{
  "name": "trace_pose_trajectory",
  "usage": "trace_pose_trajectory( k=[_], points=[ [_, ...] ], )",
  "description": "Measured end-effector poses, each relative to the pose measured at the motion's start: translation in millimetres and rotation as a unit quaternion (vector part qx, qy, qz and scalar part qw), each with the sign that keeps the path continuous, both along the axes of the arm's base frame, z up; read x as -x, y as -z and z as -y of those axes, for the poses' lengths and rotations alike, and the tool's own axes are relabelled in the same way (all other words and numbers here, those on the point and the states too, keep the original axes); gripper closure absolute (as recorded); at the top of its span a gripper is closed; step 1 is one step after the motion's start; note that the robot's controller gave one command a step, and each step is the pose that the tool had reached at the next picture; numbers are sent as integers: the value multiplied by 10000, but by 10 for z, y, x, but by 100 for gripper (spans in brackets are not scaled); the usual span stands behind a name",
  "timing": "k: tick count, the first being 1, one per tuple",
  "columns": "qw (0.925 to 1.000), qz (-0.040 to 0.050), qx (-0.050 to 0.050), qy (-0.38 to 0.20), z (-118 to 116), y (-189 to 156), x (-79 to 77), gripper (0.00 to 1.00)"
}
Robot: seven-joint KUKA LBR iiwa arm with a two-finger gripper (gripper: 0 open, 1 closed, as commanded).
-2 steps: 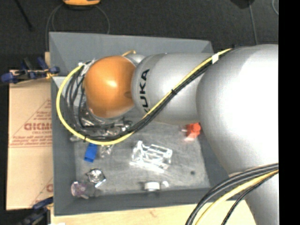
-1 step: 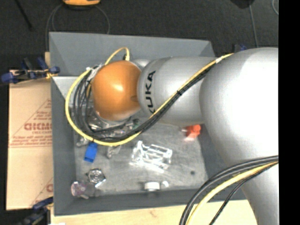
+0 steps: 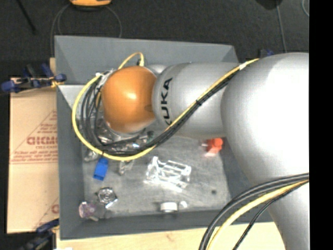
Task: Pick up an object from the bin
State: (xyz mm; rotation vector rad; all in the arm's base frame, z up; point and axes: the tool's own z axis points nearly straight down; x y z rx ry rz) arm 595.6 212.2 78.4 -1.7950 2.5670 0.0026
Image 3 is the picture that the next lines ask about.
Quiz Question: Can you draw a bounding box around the clear round glass thing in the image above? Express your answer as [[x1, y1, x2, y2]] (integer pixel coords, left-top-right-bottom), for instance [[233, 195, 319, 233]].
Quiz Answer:
[[95, 187, 118, 209]]

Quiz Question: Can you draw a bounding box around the clear rectangular glass thing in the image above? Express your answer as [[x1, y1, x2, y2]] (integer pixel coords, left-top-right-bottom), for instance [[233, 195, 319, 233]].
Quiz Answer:
[[144, 156, 193, 190]]

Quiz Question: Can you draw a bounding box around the brown cardboard board, red print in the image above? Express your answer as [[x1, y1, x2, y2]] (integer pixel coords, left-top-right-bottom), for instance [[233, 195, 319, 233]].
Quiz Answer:
[[6, 57, 61, 234]]

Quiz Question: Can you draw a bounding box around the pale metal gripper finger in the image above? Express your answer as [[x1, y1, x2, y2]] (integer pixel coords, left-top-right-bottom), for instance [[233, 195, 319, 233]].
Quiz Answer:
[[118, 160, 135, 176], [83, 149, 100, 163]]

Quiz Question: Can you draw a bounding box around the blue block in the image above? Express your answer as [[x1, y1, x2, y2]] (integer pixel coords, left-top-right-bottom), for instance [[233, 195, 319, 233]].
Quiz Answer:
[[93, 157, 109, 180]]

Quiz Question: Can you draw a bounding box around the grey metal bin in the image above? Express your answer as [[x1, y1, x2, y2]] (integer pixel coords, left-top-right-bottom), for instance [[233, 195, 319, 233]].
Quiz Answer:
[[54, 35, 274, 239]]

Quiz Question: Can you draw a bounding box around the orange toy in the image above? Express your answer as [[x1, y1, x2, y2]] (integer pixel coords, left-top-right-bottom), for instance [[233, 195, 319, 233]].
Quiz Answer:
[[204, 137, 225, 158]]

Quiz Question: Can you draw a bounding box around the purple clear thing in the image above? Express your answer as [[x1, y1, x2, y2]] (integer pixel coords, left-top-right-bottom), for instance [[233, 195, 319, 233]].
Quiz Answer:
[[78, 201, 100, 221]]

